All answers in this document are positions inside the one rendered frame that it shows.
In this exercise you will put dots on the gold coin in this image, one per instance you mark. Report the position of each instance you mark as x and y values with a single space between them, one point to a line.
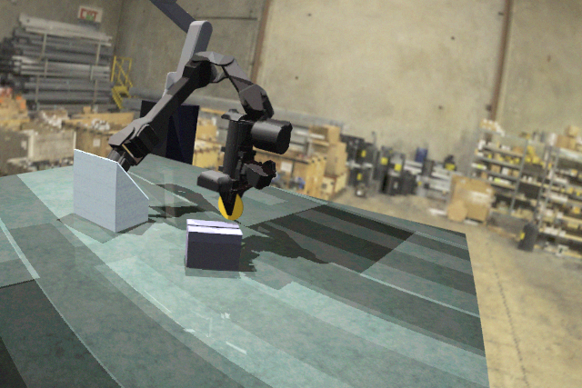
237 211

